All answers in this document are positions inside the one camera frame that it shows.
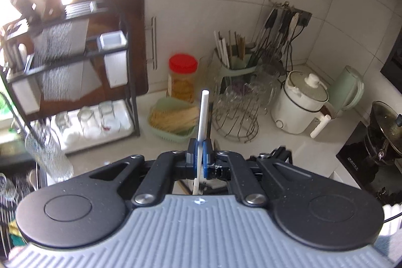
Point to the tall textured glass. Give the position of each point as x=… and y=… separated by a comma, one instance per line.
x=270, y=82

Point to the silver sparkly dish cloth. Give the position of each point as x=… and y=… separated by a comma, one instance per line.
x=59, y=67

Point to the dried noodle bundle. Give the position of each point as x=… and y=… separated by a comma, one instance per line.
x=172, y=120

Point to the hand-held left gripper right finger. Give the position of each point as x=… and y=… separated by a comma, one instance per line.
x=205, y=158

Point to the hanging kitchen utensils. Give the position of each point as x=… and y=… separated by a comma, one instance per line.
x=273, y=29

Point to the green utensil holder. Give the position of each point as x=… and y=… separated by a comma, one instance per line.
x=232, y=73

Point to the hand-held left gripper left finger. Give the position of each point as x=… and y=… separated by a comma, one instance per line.
x=196, y=156

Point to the black wall power strip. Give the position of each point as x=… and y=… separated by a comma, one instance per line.
x=306, y=20

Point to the wok with glass lid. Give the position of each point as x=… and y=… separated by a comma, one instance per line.
x=386, y=130

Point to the green plastic basket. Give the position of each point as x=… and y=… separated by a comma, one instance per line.
x=160, y=104

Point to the black range hood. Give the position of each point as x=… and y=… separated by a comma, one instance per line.
x=394, y=67

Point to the clear drinking glass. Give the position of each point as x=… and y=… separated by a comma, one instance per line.
x=62, y=123
x=85, y=119

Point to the black cooktop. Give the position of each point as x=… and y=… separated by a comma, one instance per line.
x=355, y=155

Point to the textured glass pitcher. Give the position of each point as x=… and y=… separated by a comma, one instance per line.
x=50, y=155

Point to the small stemmed glass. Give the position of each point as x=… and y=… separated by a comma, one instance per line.
x=6, y=186

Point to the white electric cooking pot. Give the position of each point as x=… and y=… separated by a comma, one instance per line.
x=295, y=111

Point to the white drying tray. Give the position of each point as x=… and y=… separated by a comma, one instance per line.
x=125, y=126

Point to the brown wooden cutting board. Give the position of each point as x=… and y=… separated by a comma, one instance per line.
x=135, y=35

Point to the clear glass with red print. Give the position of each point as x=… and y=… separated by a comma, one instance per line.
x=108, y=115

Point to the green electric kettle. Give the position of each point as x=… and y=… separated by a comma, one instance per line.
x=345, y=92

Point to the yellow sponge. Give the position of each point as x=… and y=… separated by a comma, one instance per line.
x=15, y=230

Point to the white chopstick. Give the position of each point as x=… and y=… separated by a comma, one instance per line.
x=202, y=117

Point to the black metal dish rack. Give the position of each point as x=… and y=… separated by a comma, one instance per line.
x=132, y=82

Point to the bunch of assorted chopsticks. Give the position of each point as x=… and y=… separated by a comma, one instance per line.
x=226, y=48

